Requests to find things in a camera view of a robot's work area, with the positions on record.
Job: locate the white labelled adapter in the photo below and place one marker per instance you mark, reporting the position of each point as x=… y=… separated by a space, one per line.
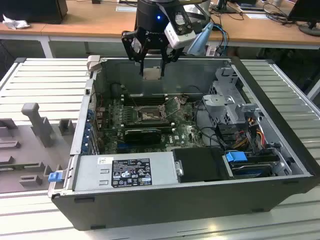
x=211 y=51

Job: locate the crumpled white paper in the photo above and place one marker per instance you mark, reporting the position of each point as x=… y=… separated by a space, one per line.
x=15 y=23

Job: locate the black RAM slot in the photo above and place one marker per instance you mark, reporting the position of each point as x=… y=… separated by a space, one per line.
x=147 y=121
x=147 y=101
x=147 y=96
x=147 y=125

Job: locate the wooden office desk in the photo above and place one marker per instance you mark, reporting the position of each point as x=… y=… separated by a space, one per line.
x=87 y=22
x=262 y=32

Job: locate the black plastic shroud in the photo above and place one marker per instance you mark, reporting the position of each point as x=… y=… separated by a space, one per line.
x=197 y=165

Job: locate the metal drive cage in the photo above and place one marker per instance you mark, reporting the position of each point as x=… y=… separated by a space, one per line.
x=220 y=102

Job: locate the blue case latch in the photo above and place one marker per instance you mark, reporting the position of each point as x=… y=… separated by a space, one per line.
x=55 y=177

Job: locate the blue expansion slot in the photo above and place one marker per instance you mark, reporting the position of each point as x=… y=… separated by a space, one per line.
x=121 y=148

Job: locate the blue bracket clip strip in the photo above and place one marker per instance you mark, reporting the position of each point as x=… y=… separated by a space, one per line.
x=88 y=132

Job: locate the green RAM stick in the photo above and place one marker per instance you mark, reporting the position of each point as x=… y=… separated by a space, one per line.
x=5 y=168

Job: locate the round coin battery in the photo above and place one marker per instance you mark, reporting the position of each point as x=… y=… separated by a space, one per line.
x=184 y=100

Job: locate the grey power supply unit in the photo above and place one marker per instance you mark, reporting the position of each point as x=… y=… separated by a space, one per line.
x=95 y=175

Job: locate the silver CPU plate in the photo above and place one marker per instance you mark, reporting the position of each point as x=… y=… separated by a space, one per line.
x=152 y=74

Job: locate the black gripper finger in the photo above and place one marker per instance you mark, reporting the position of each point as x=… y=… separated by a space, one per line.
x=172 y=55
x=130 y=46

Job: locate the white paper sheets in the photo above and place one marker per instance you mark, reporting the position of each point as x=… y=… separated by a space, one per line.
x=255 y=15

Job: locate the black monitor with stand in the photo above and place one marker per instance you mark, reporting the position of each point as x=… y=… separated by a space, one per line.
x=303 y=10

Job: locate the black round monitor foot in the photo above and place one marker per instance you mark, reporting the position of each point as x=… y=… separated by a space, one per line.
x=225 y=10

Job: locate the black computer box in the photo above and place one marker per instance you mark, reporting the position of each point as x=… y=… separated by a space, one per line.
x=32 y=11

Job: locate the black open PC case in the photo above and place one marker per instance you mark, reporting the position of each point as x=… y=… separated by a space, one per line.
x=175 y=207

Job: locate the grey parts rack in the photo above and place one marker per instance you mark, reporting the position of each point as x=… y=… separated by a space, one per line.
x=30 y=150

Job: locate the green motherboard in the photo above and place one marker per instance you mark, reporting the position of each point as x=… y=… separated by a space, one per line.
x=185 y=130

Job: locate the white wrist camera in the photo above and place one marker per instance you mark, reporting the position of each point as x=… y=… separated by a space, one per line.
x=175 y=38

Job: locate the hard disk drive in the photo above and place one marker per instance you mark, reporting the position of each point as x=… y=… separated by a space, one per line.
x=252 y=171

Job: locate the blue disk carrier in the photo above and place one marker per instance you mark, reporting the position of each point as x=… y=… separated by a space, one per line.
x=235 y=160

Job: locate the white furniture leg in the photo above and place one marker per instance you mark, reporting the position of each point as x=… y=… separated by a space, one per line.
x=315 y=90

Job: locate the black graphics card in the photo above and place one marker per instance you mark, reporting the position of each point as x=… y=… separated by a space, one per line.
x=142 y=136

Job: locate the CPU socket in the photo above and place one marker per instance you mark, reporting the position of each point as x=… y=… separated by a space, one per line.
x=150 y=113

